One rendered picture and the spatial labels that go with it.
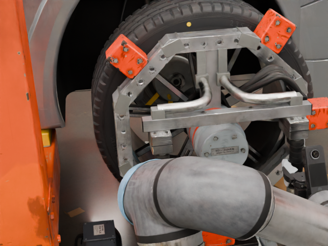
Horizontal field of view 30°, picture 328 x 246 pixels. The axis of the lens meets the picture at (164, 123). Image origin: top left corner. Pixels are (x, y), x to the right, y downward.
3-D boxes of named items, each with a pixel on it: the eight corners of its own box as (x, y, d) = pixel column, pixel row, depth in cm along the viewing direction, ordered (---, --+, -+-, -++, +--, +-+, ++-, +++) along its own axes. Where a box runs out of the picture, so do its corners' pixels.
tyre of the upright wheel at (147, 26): (67, 17, 185) (117, 199, 212) (66, 38, 163) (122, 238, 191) (276, -33, 188) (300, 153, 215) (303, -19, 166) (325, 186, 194)
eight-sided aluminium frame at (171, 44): (296, 192, 191) (302, 20, 169) (303, 202, 185) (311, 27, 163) (121, 212, 185) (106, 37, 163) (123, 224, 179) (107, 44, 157)
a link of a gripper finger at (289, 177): (276, 172, 153) (294, 189, 145) (276, 167, 152) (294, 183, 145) (294, 169, 154) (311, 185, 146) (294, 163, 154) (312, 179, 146)
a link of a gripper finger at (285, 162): (273, 178, 159) (289, 194, 151) (273, 157, 157) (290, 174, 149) (283, 175, 160) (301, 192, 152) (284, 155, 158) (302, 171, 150)
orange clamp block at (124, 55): (146, 53, 168) (121, 32, 164) (149, 61, 160) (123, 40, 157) (129, 71, 169) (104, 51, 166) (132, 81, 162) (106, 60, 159)
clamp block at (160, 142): (167, 138, 156) (166, 119, 154) (173, 153, 148) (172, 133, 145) (148, 140, 155) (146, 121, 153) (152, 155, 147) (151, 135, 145)
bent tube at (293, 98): (278, 79, 168) (279, 42, 164) (302, 105, 151) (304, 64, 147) (215, 86, 167) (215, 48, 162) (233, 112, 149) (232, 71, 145)
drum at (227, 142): (232, 140, 181) (232, 95, 175) (251, 174, 161) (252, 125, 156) (185, 145, 179) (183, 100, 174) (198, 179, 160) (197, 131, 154)
